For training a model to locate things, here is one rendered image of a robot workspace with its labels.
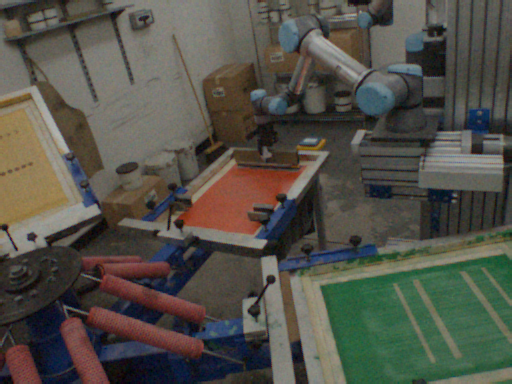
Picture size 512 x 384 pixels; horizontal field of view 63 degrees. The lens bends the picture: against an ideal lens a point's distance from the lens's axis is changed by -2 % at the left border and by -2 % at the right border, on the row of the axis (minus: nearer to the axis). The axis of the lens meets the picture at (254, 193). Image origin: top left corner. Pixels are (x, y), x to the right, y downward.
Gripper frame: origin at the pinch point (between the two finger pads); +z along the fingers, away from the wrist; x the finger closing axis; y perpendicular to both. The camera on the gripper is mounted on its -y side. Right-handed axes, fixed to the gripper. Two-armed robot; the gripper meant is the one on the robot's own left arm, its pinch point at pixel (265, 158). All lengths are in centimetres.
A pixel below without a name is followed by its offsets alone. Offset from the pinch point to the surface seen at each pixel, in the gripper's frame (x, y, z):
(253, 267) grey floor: 24, -39, 101
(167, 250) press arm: -83, 1, -4
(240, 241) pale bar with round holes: -71, 25, -4
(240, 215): -44.2, 8.4, 4.7
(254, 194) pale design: -26.7, 6.3, 4.8
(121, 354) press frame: -124, 15, -2
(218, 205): -38.8, -6.2, 4.9
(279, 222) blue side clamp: -51, 31, 0
